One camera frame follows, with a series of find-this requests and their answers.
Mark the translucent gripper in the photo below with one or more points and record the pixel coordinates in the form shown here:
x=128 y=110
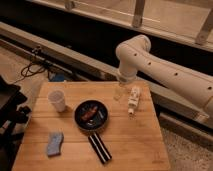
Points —
x=120 y=90

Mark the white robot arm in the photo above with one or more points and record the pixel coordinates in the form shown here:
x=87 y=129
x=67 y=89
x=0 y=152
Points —
x=134 y=55

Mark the white spray bottle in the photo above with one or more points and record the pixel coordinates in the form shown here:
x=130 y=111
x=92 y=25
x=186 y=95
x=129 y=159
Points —
x=133 y=99

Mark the black bowl with food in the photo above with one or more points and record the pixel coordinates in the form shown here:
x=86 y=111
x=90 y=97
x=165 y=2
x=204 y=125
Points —
x=91 y=115

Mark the black striped rectangular block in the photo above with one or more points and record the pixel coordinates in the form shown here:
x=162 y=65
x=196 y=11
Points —
x=100 y=148

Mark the blue object on floor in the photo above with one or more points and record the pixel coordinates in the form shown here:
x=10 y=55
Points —
x=58 y=78

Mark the blue sponge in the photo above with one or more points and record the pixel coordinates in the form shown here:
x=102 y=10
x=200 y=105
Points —
x=54 y=144

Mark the black equipment at left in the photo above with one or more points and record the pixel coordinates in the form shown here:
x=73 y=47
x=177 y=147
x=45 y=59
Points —
x=10 y=99

